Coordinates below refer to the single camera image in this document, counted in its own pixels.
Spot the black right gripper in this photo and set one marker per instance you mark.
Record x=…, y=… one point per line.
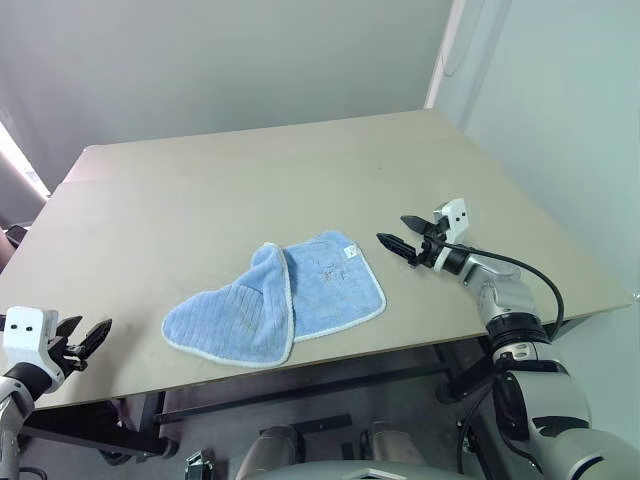
x=430, y=252

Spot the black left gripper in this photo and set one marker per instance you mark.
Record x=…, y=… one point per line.
x=67, y=352

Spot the light blue towel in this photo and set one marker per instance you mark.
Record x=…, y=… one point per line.
x=240, y=320

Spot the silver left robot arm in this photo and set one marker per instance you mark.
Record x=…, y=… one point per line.
x=12, y=400

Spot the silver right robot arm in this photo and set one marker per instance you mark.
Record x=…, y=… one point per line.
x=550, y=400

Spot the grey rounded robot leg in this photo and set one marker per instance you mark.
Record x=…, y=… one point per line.
x=267, y=452
x=397, y=447

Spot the silver robot torso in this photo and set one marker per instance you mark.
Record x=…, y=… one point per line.
x=360, y=472

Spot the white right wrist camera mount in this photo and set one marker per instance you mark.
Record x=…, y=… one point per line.
x=456, y=215

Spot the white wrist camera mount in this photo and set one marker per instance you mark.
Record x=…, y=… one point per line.
x=456, y=215
x=25, y=340

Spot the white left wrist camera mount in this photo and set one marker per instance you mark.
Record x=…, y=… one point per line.
x=25, y=340

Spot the silver metal caster bracket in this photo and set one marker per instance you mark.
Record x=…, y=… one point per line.
x=200, y=465

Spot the white door frame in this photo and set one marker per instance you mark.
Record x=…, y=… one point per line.
x=447, y=55

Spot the black metal table frame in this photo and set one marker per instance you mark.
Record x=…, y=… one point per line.
x=300, y=395

